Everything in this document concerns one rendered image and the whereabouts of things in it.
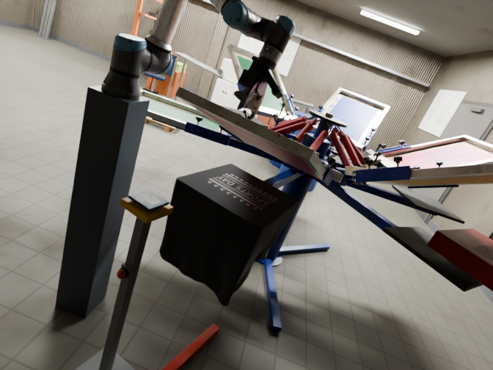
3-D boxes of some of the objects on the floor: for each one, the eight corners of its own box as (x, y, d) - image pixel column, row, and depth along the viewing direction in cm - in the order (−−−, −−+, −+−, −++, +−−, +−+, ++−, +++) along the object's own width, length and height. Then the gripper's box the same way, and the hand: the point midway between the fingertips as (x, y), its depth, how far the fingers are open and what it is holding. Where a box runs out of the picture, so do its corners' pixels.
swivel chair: (155, 100, 663) (166, 53, 627) (133, 91, 668) (143, 44, 632) (168, 99, 716) (178, 56, 680) (147, 90, 721) (156, 47, 685)
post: (98, 412, 129) (148, 227, 94) (65, 377, 137) (100, 193, 102) (138, 374, 149) (191, 208, 113) (107, 345, 156) (149, 181, 121)
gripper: (263, 67, 119) (239, 114, 122) (246, 44, 102) (219, 100, 104) (281, 75, 116) (257, 123, 119) (268, 53, 99) (240, 109, 102)
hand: (246, 114), depth 111 cm, fingers open, 13 cm apart
